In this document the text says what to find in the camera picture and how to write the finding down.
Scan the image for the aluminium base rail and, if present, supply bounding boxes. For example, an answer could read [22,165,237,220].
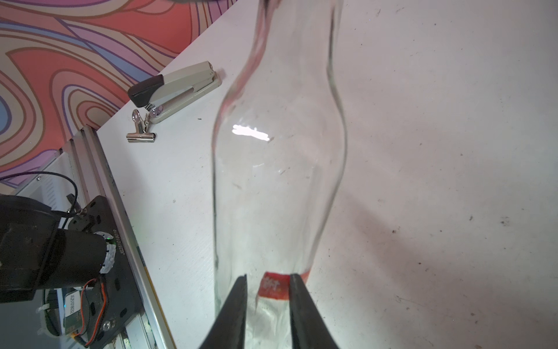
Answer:
[62,126,176,348]

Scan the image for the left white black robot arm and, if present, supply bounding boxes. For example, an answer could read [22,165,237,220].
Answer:
[1,196,116,303]

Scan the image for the clear bottle with black cap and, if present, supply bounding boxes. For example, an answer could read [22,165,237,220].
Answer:
[212,1,347,348]

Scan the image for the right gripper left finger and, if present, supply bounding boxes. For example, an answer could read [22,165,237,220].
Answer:
[199,275,248,349]

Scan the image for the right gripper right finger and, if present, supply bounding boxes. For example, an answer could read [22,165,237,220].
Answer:
[289,274,339,349]

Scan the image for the silver binder clip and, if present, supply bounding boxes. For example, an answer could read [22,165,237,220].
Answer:
[126,109,156,143]

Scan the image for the red bottle label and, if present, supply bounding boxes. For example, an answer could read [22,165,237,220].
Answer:
[257,272,291,300]

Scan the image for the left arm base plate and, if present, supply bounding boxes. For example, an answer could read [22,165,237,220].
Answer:
[38,195,145,349]

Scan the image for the grey black stapler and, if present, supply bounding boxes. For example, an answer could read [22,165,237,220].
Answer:
[127,61,222,124]

